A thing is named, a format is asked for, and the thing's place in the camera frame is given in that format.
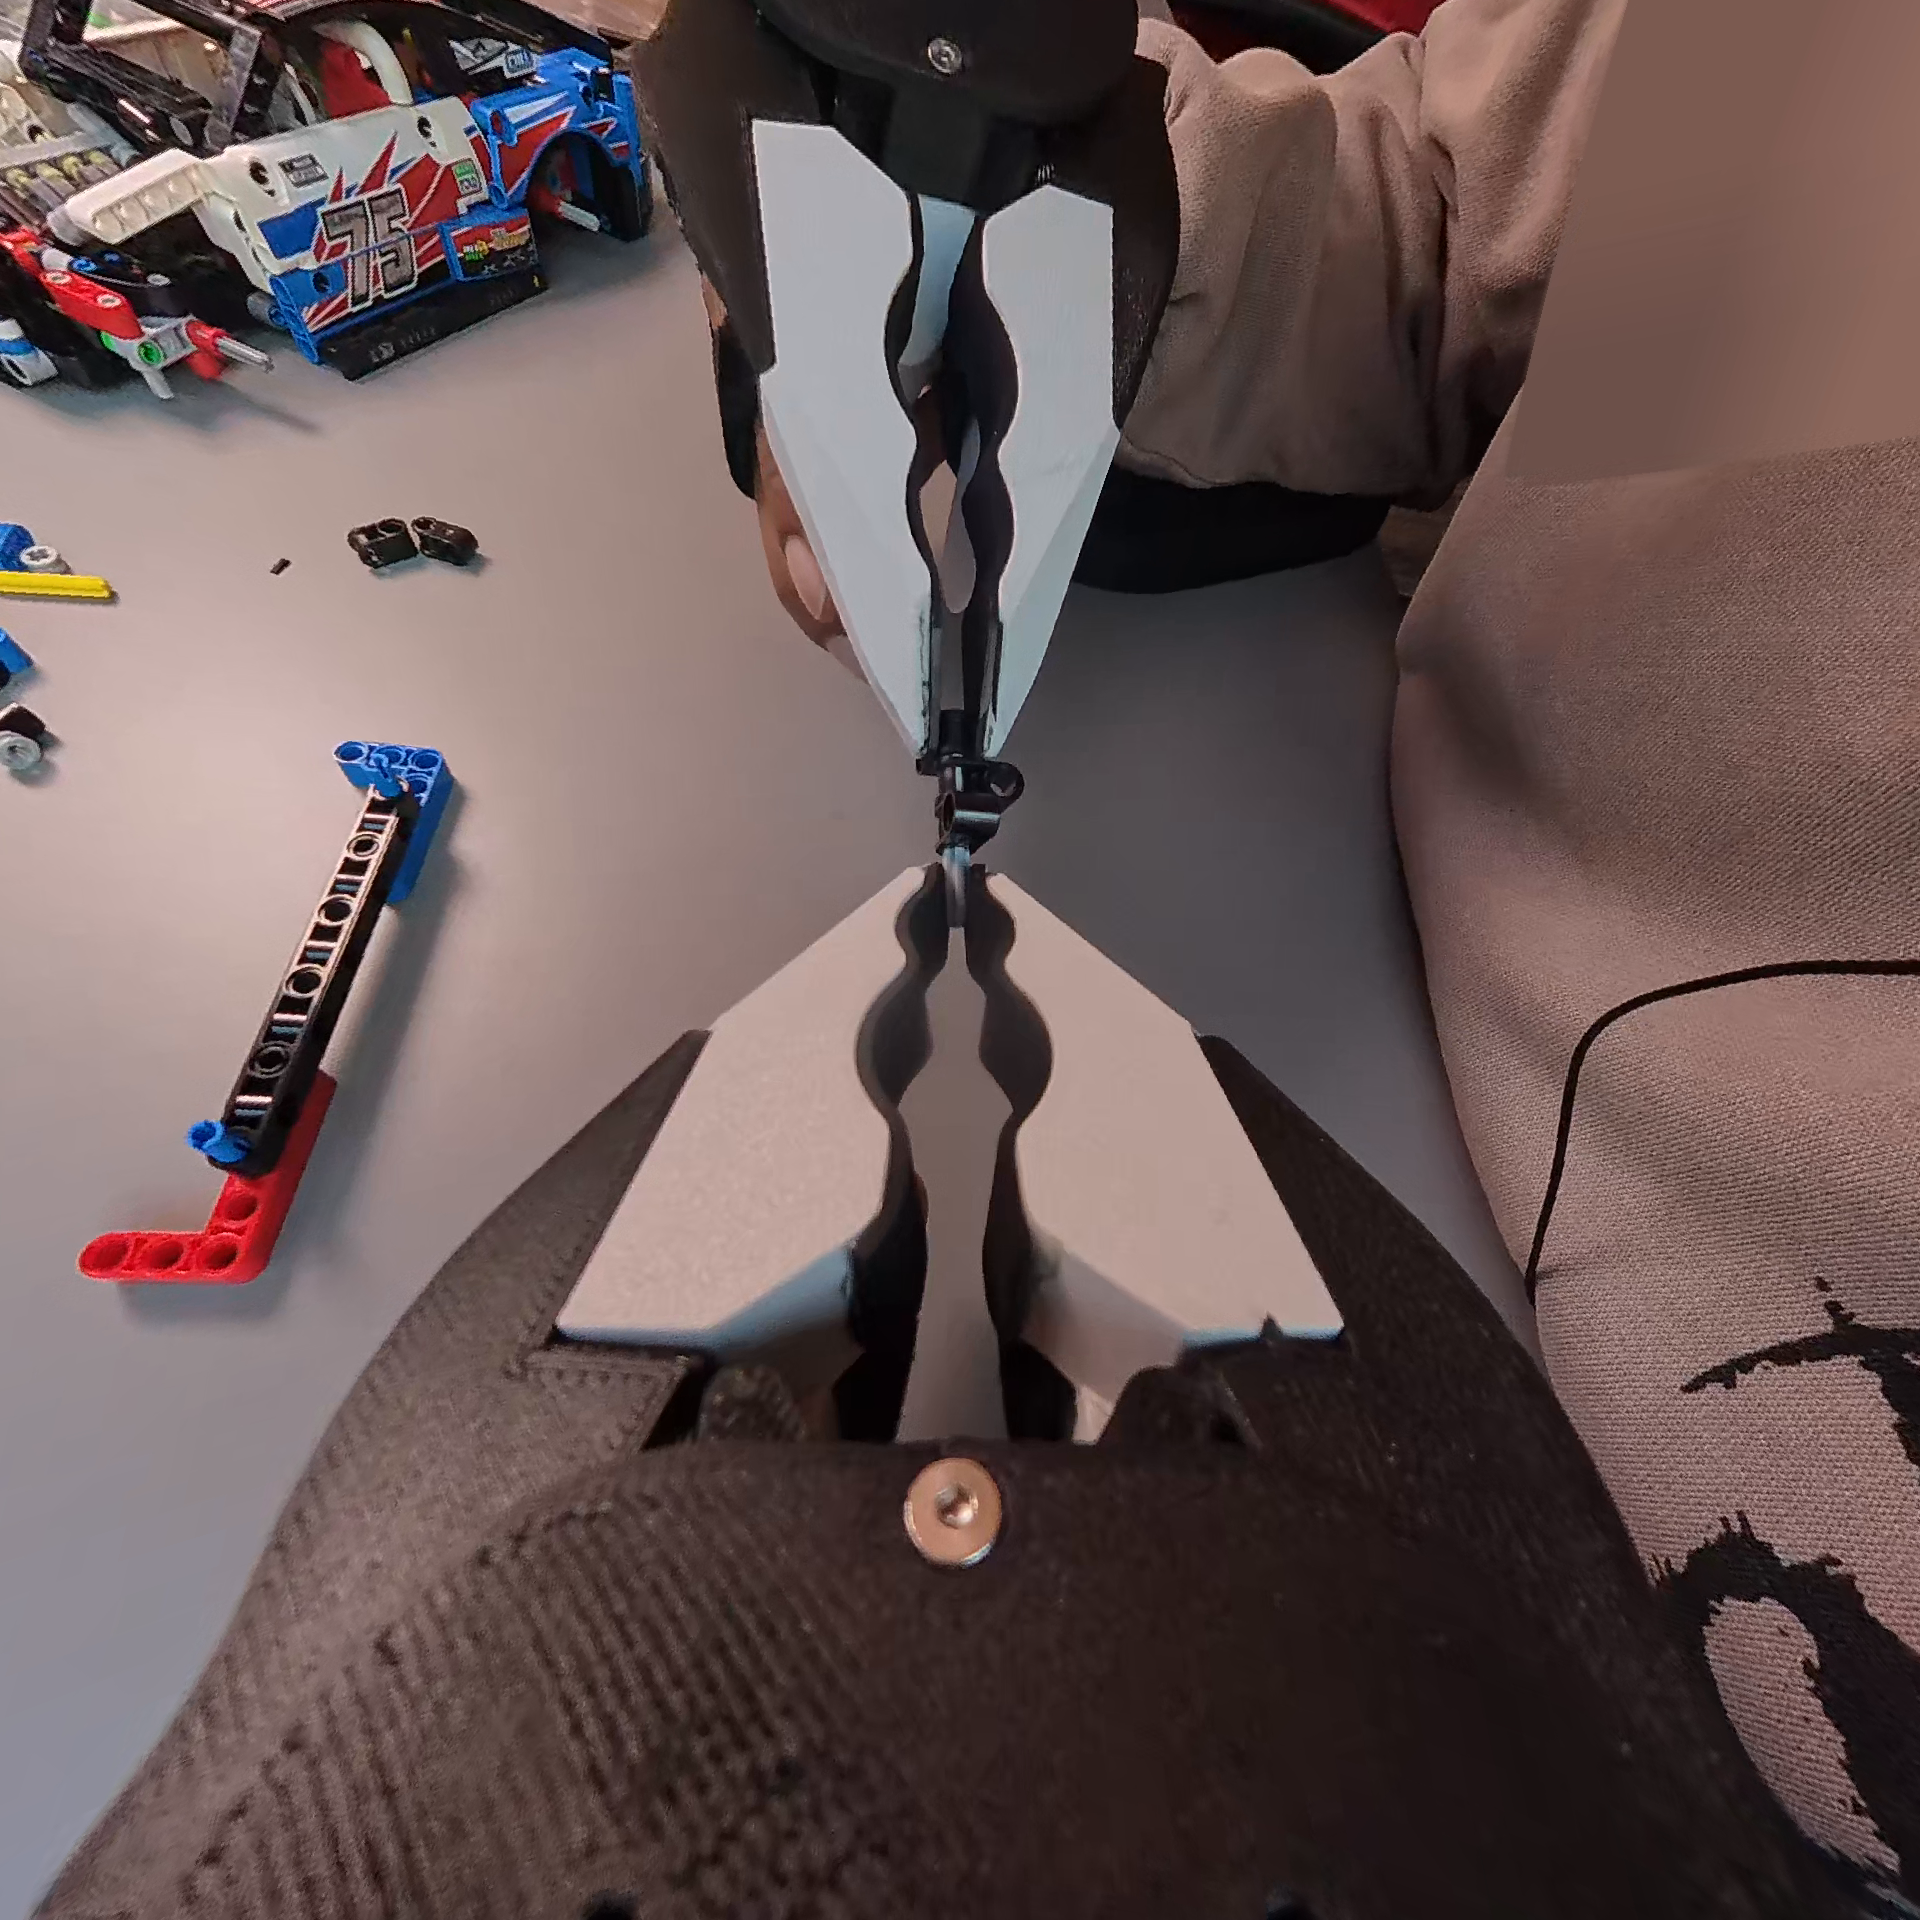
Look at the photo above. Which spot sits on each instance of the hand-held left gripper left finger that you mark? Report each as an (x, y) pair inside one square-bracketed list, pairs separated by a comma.
[(719, 1200)]

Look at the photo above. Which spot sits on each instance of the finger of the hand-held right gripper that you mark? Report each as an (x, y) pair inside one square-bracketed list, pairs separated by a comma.
[(1064, 390), (834, 343)]

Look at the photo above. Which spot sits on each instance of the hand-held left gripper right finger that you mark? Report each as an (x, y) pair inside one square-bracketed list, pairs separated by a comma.
[(1185, 1200)]

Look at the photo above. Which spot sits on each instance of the black lego connector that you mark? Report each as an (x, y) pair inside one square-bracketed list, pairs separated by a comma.
[(380, 540), (448, 538)]

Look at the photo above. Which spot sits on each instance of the small black lego axle assembly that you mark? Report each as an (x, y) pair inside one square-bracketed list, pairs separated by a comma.
[(961, 824)]

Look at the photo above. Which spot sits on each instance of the person's right forearm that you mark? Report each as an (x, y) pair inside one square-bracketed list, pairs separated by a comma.
[(1321, 268)]

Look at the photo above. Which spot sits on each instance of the black blue red lego beam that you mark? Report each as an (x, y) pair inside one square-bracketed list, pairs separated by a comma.
[(301, 990)]

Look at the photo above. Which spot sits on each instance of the blue white red lego car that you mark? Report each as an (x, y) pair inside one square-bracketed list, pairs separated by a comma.
[(373, 196)]

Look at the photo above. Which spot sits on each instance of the pile of mixed lego pieces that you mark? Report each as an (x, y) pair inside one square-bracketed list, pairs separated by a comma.
[(60, 586)]

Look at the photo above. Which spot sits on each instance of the grey black lego piece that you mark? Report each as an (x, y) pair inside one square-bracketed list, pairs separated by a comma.
[(29, 735)]

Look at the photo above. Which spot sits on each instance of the person's right hand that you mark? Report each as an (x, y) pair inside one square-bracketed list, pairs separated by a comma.
[(796, 577)]

